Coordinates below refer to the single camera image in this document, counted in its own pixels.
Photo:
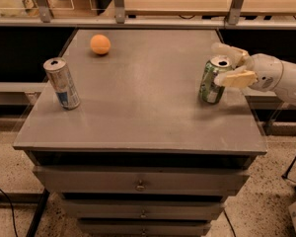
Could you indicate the metal railing frame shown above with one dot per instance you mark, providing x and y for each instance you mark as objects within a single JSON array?
[{"x": 186, "y": 14}]

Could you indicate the silver blue energy drink can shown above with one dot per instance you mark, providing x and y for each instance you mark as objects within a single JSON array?
[{"x": 60, "y": 78}]

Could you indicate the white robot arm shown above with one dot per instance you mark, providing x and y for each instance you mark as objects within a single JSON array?
[{"x": 285, "y": 90}]

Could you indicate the orange ball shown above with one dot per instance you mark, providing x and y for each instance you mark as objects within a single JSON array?
[{"x": 100, "y": 44}]

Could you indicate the green soda can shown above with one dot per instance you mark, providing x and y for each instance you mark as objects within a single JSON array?
[{"x": 209, "y": 91}]

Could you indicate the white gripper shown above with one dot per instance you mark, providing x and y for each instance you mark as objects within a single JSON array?
[{"x": 265, "y": 70}]

